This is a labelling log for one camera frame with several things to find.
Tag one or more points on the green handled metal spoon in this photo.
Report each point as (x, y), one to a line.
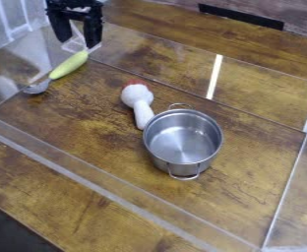
(64, 68)

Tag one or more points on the small steel pot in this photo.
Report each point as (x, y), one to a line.
(183, 139)

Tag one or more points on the clear acrylic enclosure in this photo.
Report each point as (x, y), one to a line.
(77, 178)

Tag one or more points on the white red toy mushroom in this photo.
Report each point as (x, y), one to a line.
(138, 97)

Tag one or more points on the black strip on table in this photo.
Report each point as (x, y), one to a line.
(242, 17)

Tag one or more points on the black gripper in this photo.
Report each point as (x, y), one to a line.
(87, 10)

